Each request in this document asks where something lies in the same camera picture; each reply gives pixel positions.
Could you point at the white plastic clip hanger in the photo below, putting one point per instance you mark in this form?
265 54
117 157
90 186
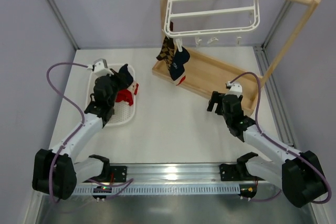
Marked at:
206 22

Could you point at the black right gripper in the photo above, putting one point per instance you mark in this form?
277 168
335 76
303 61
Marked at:
219 102

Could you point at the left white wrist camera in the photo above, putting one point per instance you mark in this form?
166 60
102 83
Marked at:
99 68

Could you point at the navy blue sock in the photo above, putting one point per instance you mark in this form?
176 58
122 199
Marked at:
126 80

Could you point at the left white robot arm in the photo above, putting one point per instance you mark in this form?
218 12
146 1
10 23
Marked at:
56 171

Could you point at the brown argyle sock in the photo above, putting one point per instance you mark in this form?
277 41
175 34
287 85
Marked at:
167 51

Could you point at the slotted grey cable duct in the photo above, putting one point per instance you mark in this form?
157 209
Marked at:
159 189

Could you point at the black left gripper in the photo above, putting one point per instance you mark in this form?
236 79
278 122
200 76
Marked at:
118 77

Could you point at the navy sock beige red toe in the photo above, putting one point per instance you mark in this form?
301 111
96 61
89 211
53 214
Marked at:
177 69

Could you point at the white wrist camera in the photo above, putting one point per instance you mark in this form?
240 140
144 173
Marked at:
234 88
99 68

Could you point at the aluminium mounting rail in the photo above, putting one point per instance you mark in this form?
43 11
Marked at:
120 173

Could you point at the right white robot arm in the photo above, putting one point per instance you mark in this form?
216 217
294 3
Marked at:
298 175

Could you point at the white perforated plastic basket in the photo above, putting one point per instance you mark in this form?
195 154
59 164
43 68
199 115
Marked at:
121 113

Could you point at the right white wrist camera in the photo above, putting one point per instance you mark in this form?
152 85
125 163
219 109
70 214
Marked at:
234 88

